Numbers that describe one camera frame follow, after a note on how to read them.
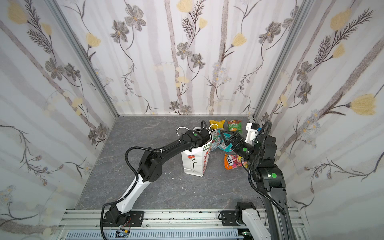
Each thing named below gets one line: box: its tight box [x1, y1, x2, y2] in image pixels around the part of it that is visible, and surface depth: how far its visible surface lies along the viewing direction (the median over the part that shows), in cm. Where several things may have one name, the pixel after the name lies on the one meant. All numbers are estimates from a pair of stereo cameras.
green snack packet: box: [228, 120, 243, 134], surface depth 110 cm
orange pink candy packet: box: [224, 153, 249, 170], surface depth 92 cm
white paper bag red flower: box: [181, 140, 212, 177], surface depth 79 cm
